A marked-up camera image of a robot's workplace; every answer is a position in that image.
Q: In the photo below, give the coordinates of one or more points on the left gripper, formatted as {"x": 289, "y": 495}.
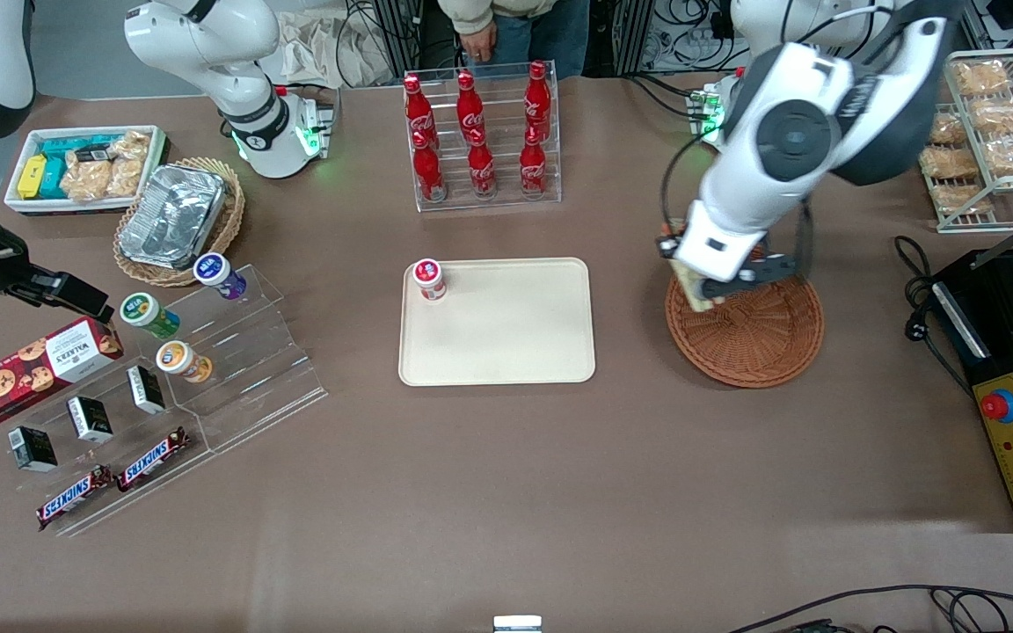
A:
{"x": 664, "y": 240}

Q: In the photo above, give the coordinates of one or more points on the triangle sandwich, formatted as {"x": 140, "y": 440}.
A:
{"x": 696, "y": 294}

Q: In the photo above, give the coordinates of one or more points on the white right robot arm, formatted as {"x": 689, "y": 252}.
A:
{"x": 247, "y": 105}

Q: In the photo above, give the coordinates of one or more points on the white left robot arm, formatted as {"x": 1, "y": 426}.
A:
{"x": 792, "y": 132}

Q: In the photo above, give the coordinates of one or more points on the round brown wicker basket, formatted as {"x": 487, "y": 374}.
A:
{"x": 761, "y": 343}

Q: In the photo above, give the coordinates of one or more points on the oval tan wicker basket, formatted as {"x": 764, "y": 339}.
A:
{"x": 229, "y": 220}

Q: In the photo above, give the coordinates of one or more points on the beige plastic tray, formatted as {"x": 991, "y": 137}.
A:
{"x": 506, "y": 334}

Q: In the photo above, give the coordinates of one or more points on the person hand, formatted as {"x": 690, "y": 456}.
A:
{"x": 478, "y": 42}

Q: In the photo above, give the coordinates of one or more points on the green yogurt cup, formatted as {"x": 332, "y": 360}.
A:
{"x": 148, "y": 314}

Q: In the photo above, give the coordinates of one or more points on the red cookie box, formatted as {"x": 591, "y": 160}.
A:
{"x": 32, "y": 369}

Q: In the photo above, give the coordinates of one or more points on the white plastic bin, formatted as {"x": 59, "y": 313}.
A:
{"x": 18, "y": 204}

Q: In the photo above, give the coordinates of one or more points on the small teal snack box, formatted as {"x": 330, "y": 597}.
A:
{"x": 54, "y": 183}

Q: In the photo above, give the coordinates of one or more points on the clear bag of crackers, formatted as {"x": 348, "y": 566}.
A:
{"x": 84, "y": 180}
{"x": 131, "y": 145}
{"x": 126, "y": 178}

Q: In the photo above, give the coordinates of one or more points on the small black carton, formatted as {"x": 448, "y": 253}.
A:
{"x": 146, "y": 389}
{"x": 32, "y": 448}
{"x": 90, "y": 419}

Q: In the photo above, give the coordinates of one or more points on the yellow snack box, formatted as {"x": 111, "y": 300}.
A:
{"x": 32, "y": 178}

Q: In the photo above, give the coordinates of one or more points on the orange yogurt cup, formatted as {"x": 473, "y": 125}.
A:
{"x": 181, "y": 360}

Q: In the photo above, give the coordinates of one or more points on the aluminium foil container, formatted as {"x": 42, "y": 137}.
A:
{"x": 172, "y": 215}

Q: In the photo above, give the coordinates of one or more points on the purple yogurt cup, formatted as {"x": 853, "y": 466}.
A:
{"x": 218, "y": 274}

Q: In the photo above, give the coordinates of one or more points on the long teal snack box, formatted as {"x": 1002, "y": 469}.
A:
{"x": 76, "y": 145}

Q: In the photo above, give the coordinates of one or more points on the red cola bottle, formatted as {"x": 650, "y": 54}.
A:
{"x": 419, "y": 105}
{"x": 428, "y": 174}
{"x": 481, "y": 167}
{"x": 470, "y": 104}
{"x": 538, "y": 97}
{"x": 532, "y": 165}

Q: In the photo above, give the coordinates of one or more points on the clear acrylic bottle rack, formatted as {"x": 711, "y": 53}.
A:
{"x": 506, "y": 204}

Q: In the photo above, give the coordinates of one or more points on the snickers chocolate bar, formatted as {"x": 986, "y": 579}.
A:
{"x": 153, "y": 459}
{"x": 74, "y": 497}

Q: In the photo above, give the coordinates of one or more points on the clear acrylic stepped stand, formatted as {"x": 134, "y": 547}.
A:
{"x": 260, "y": 369}
{"x": 163, "y": 475}

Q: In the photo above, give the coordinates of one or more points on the red lid yogurt cup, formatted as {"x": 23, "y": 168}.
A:
{"x": 428, "y": 278}

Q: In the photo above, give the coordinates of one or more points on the person torso with jeans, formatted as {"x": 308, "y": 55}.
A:
{"x": 533, "y": 35}

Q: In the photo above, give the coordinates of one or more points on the black equipment base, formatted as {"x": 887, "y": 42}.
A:
{"x": 999, "y": 299}

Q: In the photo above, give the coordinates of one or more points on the crumpled beige cloth bag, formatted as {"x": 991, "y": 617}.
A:
{"x": 322, "y": 48}

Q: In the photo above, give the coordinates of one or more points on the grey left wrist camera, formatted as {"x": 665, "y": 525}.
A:
{"x": 757, "y": 272}

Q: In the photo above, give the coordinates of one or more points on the black metal frame post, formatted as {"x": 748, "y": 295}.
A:
{"x": 401, "y": 35}

